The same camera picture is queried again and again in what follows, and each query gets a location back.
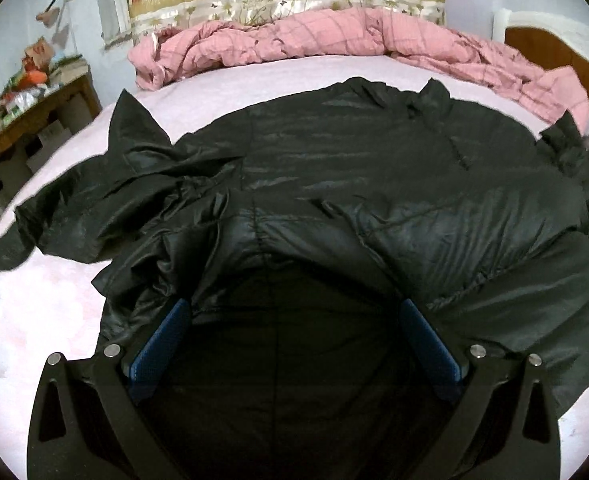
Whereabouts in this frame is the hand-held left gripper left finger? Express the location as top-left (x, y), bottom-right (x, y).
top-left (27, 298), bottom-right (195, 480)

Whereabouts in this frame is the cardboard box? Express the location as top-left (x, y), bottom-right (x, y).
top-left (26, 119), bottom-right (75, 173)

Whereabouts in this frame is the pink plaid duvet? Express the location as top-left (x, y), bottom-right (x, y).
top-left (128, 7), bottom-right (589, 133)

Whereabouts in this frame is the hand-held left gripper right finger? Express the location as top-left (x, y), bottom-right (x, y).
top-left (398, 298), bottom-right (561, 480)

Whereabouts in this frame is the wooden desk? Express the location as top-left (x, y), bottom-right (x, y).
top-left (0, 57), bottom-right (103, 229)

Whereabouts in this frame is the wall lamp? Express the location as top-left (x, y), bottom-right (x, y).
top-left (36, 0), bottom-right (75, 28)

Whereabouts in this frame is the white and wood headboard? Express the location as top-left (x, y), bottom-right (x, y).
top-left (491, 8), bottom-right (589, 123)

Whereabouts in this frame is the bed with pink sheet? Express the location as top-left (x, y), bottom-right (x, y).
top-left (0, 52), bottom-right (589, 480)

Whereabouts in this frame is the black puffer jacket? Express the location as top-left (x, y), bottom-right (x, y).
top-left (0, 76), bottom-right (589, 480)

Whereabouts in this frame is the brown paper bag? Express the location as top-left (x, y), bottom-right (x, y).
top-left (23, 40), bottom-right (58, 73)

